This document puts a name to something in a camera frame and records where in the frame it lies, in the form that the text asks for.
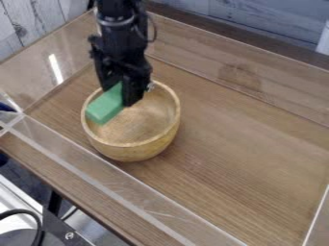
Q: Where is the brown wooden bowl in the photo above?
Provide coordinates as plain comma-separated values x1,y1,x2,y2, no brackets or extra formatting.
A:
80,81,180,162

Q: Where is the green rectangular block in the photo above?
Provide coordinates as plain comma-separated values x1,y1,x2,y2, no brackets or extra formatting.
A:
84,83,124,125

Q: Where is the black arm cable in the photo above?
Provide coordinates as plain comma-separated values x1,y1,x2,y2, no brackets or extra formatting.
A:
136,9,157,44

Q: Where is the black metal table leg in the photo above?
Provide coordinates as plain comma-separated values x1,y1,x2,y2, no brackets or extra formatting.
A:
48,191,62,216

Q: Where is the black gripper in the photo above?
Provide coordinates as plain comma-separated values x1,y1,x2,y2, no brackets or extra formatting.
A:
88,17,151,107

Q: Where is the clear acrylic front wall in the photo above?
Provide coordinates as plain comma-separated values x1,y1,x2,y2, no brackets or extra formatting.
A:
0,91,247,246

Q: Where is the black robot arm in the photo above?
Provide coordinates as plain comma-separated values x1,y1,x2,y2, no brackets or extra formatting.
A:
88,0,156,107

